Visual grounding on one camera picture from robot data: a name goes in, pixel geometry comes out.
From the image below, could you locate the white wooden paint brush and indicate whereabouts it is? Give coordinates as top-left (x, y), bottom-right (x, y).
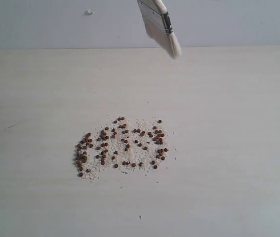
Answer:
top-left (137, 0), bottom-right (182, 59)

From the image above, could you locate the pile of brown pellets and grit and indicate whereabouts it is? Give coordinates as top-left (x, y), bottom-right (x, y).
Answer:
top-left (73, 116), bottom-right (171, 181)

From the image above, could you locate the small white wall blob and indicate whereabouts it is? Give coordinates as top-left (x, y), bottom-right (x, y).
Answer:
top-left (84, 9), bottom-right (94, 16)

